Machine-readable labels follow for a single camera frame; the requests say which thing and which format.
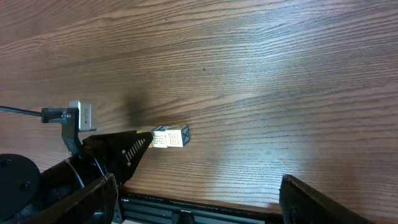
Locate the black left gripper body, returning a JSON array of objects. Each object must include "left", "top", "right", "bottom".
[{"left": 41, "top": 107, "right": 105, "bottom": 190}]

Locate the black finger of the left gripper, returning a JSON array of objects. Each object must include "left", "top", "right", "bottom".
[{"left": 83, "top": 131, "right": 153, "bottom": 185}]

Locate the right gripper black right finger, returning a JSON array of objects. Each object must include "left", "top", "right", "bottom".
[{"left": 279, "top": 175, "right": 373, "bottom": 224}]

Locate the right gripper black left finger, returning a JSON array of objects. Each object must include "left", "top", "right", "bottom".
[{"left": 24, "top": 174, "right": 118, "bottom": 224}]

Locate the red E wooden block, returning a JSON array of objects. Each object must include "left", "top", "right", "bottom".
[{"left": 151, "top": 126, "right": 170, "bottom": 148}]

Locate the blue X B wooden block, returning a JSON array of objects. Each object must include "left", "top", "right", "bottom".
[{"left": 165, "top": 125, "right": 190, "bottom": 147}]

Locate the yellow S wooden block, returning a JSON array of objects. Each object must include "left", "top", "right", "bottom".
[{"left": 137, "top": 126, "right": 155, "bottom": 139}]

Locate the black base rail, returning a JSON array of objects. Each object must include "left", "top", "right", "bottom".
[{"left": 113, "top": 193, "right": 284, "bottom": 224}]

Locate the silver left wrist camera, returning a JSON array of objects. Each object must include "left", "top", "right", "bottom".
[{"left": 68, "top": 100, "right": 98, "bottom": 132}]

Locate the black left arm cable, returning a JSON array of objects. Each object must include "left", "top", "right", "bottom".
[{"left": 0, "top": 105, "right": 43, "bottom": 118}]

